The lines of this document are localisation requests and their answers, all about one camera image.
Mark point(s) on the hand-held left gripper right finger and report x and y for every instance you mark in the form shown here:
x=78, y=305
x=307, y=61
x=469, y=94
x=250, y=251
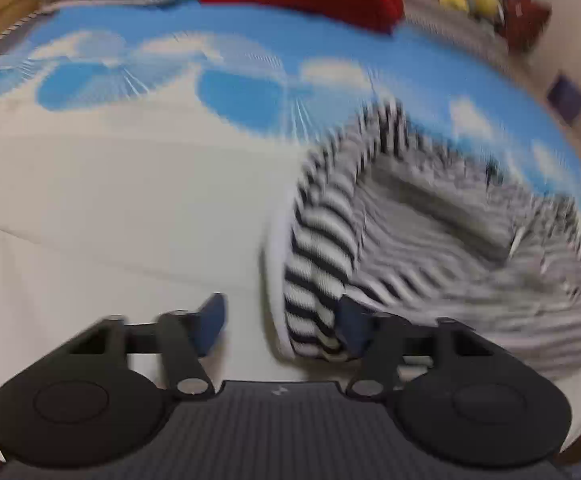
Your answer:
x=353, y=326

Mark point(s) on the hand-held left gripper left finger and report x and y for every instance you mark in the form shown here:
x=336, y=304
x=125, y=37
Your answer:
x=210, y=321

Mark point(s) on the white striped small shirt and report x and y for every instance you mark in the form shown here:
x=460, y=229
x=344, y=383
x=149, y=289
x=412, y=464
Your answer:
x=320, y=240

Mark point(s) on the blue cloud print bed sheet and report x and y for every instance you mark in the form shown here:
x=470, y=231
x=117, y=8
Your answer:
x=120, y=210

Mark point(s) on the purple box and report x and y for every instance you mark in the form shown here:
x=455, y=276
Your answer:
x=565, y=99

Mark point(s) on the brown plush toy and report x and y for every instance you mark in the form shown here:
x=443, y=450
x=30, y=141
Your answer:
x=525, y=20

